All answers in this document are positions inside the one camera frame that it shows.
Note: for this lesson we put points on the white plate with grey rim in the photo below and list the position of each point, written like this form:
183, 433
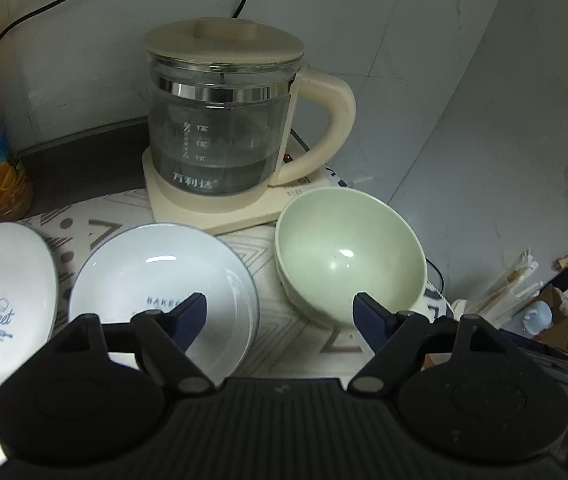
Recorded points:
129, 270

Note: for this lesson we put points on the cardboard box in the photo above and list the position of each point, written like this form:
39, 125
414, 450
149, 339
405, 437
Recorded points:
564, 330

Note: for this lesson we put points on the pale green bowl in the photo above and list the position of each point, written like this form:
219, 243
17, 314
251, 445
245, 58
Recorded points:
349, 240
296, 296

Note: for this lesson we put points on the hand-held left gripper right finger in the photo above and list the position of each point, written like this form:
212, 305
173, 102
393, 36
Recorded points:
365, 312

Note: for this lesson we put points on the glass kettle with beige lid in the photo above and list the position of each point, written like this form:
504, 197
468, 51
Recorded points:
214, 125

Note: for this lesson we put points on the wrapped chopsticks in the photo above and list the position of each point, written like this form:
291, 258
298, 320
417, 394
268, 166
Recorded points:
511, 280

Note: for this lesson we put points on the beige kettle base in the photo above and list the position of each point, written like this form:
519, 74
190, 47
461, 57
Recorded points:
199, 212

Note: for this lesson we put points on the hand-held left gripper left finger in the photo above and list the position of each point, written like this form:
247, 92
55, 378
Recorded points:
193, 311

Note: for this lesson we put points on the patterned table mat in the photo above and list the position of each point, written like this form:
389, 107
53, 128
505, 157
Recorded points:
264, 260

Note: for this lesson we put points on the light blue plastic item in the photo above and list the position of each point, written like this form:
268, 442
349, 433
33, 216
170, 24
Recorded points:
535, 317

